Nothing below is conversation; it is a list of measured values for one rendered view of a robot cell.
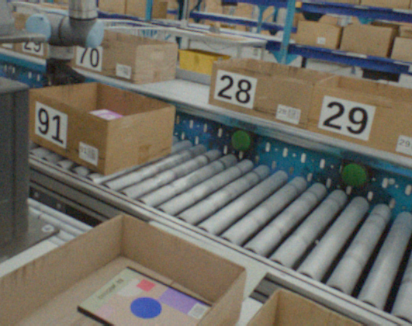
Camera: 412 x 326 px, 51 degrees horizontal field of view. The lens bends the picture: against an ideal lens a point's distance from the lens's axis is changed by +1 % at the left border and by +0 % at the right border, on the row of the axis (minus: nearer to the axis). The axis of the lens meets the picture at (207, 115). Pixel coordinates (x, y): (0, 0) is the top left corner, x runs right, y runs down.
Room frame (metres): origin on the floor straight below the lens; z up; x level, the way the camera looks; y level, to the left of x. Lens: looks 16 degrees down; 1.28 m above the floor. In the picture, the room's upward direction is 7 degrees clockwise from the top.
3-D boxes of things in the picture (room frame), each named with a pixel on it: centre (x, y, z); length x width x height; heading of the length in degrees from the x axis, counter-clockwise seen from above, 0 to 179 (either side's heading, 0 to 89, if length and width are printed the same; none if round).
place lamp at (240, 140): (1.43, -0.13, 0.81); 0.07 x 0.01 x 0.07; 59
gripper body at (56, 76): (1.55, 0.56, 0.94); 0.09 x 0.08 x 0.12; 149
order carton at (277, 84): (1.61, -0.24, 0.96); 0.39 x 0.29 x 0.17; 60
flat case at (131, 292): (0.62, 0.06, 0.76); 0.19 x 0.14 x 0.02; 64
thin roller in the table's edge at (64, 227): (0.88, 0.31, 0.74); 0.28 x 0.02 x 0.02; 62
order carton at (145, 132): (1.37, 0.35, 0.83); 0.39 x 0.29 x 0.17; 55
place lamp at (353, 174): (1.22, -0.46, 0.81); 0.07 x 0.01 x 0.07; 59
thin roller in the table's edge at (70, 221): (0.90, 0.30, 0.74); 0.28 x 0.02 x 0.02; 62
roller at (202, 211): (1.17, -0.09, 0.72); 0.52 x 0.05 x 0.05; 149
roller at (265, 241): (1.07, -0.26, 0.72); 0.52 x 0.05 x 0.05; 149
